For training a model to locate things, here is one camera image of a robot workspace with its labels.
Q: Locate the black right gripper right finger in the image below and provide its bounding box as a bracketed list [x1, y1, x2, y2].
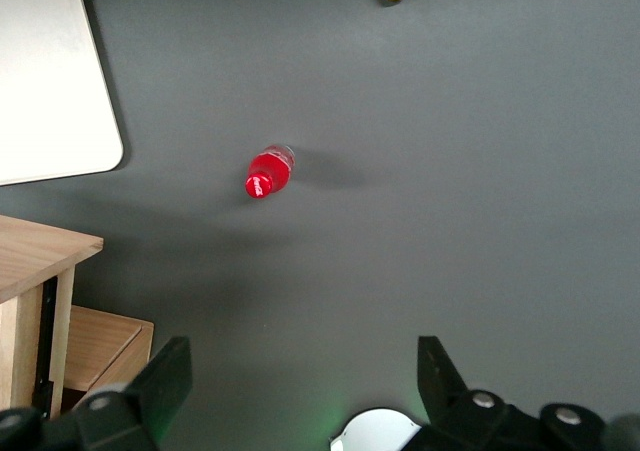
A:
[409, 335, 611, 451]

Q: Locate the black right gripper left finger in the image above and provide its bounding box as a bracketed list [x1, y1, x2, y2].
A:
[0, 336, 194, 451]

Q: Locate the wooden drawer with black handle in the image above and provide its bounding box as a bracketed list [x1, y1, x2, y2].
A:
[0, 214, 105, 420]
[69, 306, 145, 390]

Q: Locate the red soda bottle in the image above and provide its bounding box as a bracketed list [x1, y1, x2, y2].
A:
[243, 144, 297, 200]

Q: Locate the beige plastic tray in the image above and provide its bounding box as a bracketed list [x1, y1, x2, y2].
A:
[0, 0, 125, 188]

